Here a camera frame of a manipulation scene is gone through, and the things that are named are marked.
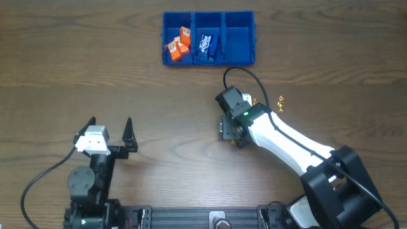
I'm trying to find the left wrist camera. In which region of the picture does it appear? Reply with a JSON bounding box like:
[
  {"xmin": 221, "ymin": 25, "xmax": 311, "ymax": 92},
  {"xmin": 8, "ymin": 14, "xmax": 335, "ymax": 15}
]
[{"xmin": 74, "ymin": 125, "xmax": 111, "ymax": 156}]

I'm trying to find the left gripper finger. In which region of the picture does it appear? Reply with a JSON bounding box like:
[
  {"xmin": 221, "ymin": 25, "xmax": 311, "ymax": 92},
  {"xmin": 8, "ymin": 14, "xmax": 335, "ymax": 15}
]
[
  {"xmin": 73, "ymin": 116, "xmax": 96, "ymax": 146},
  {"xmin": 122, "ymin": 116, "xmax": 139, "ymax": 152}
]

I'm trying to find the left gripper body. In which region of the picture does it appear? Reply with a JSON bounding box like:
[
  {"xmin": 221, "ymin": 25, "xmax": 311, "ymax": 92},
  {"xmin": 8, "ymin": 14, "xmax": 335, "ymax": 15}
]
[{"xmin": 107, "ymin": 145, "xmax": 139, "ymax": 160}]

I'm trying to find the blue candy pack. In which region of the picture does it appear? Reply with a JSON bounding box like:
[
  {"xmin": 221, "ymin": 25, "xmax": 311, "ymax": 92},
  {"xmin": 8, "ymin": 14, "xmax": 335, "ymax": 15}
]
[
  {"xmin": 207, "ymin": 34, "xmax": 220, "ymax": 61},
  {"xmin": 197, "ymin": 33, "xmax": 213, "ymax": 56}
]

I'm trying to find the orange candy box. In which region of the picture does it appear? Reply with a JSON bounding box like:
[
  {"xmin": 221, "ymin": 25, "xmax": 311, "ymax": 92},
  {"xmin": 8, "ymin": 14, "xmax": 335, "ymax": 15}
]
[
  {"xmin": 167, "ymin": 40, "xmax": 183, "ymax": 62},
  {"xmin": 174, "ymin": 36, "xmax": 191, "ymax": 55},
  {"xmin": 179, "ymin": 26, "xmax": 192, "ymax": 48}
]

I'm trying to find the blue tray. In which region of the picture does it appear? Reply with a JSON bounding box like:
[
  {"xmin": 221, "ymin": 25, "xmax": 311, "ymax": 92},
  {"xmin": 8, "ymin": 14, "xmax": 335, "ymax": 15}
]
[{"xmin": 161, "ymin": 10, "xmax": 257, "ymax": 67}]

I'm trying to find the mounting rail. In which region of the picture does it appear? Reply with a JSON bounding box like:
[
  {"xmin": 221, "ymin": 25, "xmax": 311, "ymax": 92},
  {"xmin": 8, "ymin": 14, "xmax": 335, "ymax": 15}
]
[{"xmin": 63, "ymin": 205, "xmax": 306, "ymax": 229}]

